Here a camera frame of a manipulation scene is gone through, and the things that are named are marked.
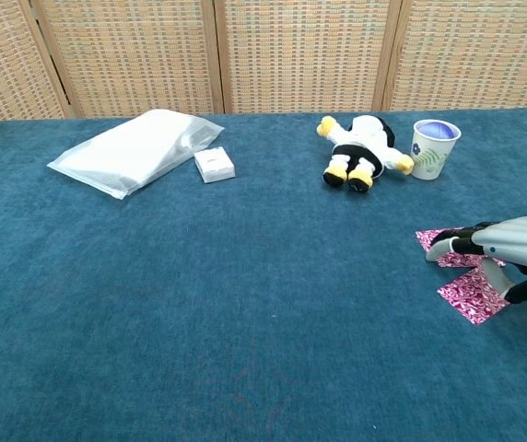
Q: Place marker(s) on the white plastic bag package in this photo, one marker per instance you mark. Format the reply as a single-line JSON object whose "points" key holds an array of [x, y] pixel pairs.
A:
{"points": [[125, 152]]}

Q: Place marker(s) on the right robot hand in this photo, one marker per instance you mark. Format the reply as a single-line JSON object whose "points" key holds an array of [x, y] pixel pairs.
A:
{"points": [[521, 239]]}

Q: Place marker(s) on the small white box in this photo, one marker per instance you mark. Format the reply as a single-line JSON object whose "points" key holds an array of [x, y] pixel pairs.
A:
{"points": [[215, 166]]}

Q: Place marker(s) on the black and white plush doll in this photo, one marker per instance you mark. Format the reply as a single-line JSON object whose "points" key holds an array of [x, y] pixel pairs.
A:
{"points": [[360, 138]]}

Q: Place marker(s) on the floral paper cup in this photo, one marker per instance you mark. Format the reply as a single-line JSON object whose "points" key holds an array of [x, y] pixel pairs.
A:
{"points": [[429, 156]]}

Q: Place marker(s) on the woven wooden folding screen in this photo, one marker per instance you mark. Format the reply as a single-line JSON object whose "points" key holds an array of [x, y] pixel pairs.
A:
{"points": [[291, 55]]}

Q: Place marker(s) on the teal table cloth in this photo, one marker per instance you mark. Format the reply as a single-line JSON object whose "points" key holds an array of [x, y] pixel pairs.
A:
{"points": [[245, 276]]}

